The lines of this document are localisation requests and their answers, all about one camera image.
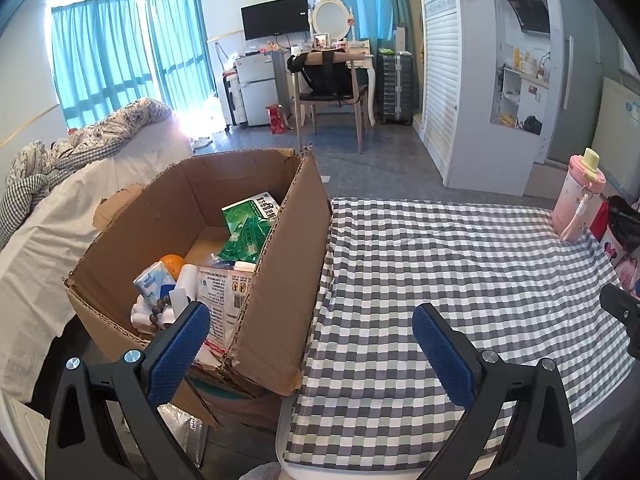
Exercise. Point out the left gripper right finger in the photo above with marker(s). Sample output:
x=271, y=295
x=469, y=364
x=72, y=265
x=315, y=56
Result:
x=539, y=442

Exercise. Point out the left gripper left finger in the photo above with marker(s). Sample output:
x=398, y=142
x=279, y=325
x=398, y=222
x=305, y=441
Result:
x=82, y=439

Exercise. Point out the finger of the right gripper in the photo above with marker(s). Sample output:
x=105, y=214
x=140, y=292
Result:
x=625, y=308

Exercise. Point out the blue floral tissue pack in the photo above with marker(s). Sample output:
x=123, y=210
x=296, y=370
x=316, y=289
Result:
x=154, y=283

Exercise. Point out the thick white foam cylinder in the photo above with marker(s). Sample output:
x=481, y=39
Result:
x=188, y=280

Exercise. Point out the thin white foam tube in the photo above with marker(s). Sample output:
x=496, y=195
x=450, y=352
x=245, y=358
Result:
x=150, y=320

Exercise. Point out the pink water bottle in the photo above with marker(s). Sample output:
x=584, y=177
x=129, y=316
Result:
x=579, y=199

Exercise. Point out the orange fruit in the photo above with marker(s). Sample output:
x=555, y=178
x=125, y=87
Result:
x=173, y=264

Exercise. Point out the white medicine box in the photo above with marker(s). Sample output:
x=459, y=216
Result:
x=223, y=291

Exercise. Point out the checkered tablecloth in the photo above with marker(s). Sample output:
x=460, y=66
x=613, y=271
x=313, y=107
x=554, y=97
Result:
x=382, y=386

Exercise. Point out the brown cardboard box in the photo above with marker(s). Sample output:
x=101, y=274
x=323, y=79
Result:
x=180, y=213

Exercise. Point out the green booklet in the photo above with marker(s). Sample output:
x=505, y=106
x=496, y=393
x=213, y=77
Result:
x=249, y=222

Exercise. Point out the bed with white sheet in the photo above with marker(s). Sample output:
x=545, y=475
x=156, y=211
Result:
x=47, y=210

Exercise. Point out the white louvered cabinet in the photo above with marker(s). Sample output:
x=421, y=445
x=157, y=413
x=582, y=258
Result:
x=488, y=70

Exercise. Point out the red bag on floor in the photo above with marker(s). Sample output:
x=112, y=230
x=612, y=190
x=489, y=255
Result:
x=276, y=120

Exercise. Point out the grey suitcase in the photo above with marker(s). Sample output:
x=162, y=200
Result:
x=394, y=84

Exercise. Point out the white mini fridge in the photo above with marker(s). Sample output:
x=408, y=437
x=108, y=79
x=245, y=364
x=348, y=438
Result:
x=257, y=81

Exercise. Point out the wooden chair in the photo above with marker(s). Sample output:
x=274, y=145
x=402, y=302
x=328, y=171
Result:
x=360, y=92

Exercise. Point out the black backpack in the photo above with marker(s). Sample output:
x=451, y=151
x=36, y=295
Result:
x=328, y=81

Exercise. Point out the black monitor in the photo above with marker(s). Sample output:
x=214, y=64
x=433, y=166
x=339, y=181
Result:
x=274, y=18

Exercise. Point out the round vanity mirror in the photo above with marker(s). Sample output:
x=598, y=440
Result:
x=331, y=18

